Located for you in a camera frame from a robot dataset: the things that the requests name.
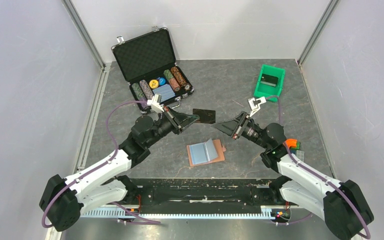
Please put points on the colourful toy block set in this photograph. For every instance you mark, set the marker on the colourful toy block set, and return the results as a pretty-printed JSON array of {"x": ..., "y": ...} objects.
[{"x": 295, "y": 147}]

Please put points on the blue playing card deck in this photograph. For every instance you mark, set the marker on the blue playing card deck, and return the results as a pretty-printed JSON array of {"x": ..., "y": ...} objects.
[{"x": 165, "y": 91}]

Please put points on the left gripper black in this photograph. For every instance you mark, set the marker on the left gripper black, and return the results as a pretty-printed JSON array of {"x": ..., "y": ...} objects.
[{"x": 185, "y": 120}]

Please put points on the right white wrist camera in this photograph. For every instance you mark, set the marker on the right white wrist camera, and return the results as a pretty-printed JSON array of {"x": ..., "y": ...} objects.
[{"x": 255, "y": 104}]

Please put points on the orange brown chip row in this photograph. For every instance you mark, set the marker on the orange brown chip row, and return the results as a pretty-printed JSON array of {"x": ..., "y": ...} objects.
[{"x": 180, "y": 78}]

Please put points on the blue dealer button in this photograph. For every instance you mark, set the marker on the blue dealer button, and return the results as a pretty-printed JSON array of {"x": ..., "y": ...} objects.
[{"x": 161, "y": 81}]

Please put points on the tan leather card holder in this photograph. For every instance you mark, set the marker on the tan leather card holder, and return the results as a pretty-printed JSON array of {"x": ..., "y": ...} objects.
[{"x": 208, "y": 152}]

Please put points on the black poker chip case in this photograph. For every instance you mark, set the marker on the black poker chip case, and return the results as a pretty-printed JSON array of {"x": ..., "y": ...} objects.
[{"x": 145, "y": 57}]

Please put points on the purple poker chip row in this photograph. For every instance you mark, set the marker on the purple poker chip row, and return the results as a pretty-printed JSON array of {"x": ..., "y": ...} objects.
[{"x": 146, "y": 89}]

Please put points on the green red chip row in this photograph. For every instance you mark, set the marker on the green red chip row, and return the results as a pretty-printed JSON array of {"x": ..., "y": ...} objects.
[{"x": 171, "y": 80}]

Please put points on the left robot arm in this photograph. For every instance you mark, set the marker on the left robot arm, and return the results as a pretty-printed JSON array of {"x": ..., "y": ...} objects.
[{"x": 65, "y": 199}]

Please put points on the green poker chip row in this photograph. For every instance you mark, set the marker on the green poker chip row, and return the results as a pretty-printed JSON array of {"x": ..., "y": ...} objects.
[{"x": 138, "y": 92}]

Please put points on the black credit card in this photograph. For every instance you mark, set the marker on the black credit card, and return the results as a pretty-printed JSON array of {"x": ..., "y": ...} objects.
[{"x": 206, "y": 116}]

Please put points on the yellow dealer button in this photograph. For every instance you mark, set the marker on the yellow dealer button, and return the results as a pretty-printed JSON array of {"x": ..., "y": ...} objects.
[{"x": 154, "y": 83}]

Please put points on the black card in bin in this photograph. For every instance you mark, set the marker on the black card in bin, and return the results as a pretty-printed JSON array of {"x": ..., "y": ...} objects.
[{"x": 269, "y": 80}]

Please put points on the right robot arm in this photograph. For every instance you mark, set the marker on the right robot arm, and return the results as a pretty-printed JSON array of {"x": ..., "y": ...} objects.
[{"x": 340, "y": 204}]

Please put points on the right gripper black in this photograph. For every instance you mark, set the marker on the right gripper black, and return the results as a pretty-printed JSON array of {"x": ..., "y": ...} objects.
[{"x": 229, "y": 127}]

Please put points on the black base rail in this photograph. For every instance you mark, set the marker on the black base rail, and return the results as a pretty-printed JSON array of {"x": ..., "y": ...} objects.
[{"x": 205, "y": 198}]

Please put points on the green plastic bin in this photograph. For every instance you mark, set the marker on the green plastic bin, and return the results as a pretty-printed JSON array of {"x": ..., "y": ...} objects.
[{"x": 267, "y": 91}]

